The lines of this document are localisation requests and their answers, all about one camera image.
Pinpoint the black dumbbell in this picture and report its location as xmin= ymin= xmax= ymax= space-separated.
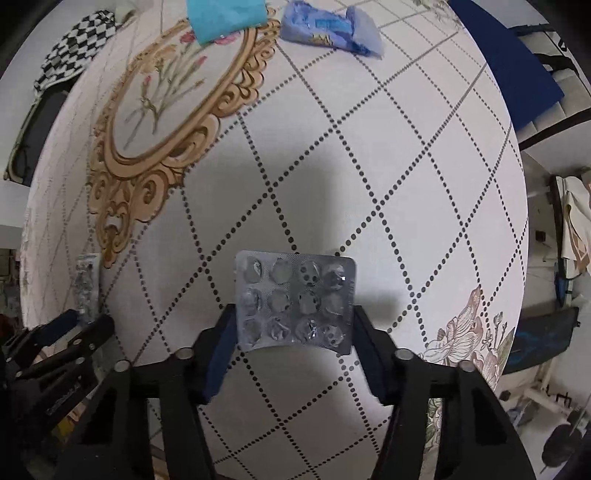
xmin=540 ymin=406 xmax=587 ymax=467

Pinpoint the beige pink towel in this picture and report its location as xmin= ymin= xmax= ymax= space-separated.
xmin=554 ymin=173 xmax=591 ymax=280

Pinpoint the white wooden stand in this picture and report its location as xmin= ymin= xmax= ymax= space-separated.
xmin=526 ymin=360 xmax=573 ymax=416

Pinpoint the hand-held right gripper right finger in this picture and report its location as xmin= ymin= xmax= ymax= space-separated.
xmin=352 ymin=305 xmax=536 ymax=480

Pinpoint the blue plastic wrapper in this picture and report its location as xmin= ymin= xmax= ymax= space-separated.
xmin=281 ymin=0 xmax=385 ymax=60

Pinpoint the short silver blister pack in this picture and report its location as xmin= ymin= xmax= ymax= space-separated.
xmin=235 ymin=250 xmax=357 ymax=356

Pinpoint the long silver blister pack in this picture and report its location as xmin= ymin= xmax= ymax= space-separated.
xmin=74 ymin=253 xmax=101 ymax=321

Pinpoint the cyan paper packet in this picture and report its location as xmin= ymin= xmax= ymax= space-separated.
xmin=186 ymin=0 xmax=269 ymax=46

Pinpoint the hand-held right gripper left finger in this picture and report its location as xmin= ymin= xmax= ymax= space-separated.
xmin=53 ymin=304 xmax=238 ymax=480

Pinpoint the white chair with black frame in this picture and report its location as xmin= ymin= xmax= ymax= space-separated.
xmin=547 ymin=171 xmax=591 ymax=287
xmin=508 ymin=23 xmax=591 ymax=153

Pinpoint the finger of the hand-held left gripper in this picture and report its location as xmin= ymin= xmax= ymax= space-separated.
xmin=16 ymin=315 xmax=116 ymax=377
xmin=4 ymin=308 xmax=84 ymax=357

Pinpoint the diamond patterned floral tablecloth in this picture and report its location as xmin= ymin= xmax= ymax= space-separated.
xmin=18 ymin=0 xmax=529 ymax=480

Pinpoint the black blue floor mat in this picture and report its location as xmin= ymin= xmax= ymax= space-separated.
xmin=501 ymin=307 xmax=580 ymax=374

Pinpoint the black white checkered cloth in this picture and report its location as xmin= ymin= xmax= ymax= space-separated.
xmin=34 ymin=10 xmax=118 ymax=93

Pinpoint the blue slipper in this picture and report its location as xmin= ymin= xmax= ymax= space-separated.
xmin=554 ymin=272 xmax=573 ymax=308

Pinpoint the blue seat cushion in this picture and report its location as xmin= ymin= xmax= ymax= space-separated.
xmin=448 ymin=0 xmax=565 ymax=134

